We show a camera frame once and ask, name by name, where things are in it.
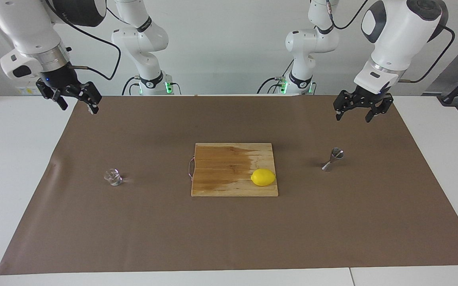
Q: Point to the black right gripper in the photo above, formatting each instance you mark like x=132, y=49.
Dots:
x=60, y=79

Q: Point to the steel double jigger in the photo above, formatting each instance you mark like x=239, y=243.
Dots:
x=336, y=154

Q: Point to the brown paper table mat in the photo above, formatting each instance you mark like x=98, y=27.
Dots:
x=133, y=230

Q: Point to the small clear glass cup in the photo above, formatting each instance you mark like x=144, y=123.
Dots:
x=113, y=177

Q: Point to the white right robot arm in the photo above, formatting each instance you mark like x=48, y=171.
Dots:
x=26, y=24

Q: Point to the wooden cutting board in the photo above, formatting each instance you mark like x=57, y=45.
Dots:
x=213, y=178

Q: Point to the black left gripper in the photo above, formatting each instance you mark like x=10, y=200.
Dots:
x=372, y=99

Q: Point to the white wall socket box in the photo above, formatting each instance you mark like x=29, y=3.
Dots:
x=28, y=91

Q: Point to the yellow lemon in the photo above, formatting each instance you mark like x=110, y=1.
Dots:
x=263, y=177

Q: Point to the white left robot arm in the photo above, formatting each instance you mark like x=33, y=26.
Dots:
x=396, y=43

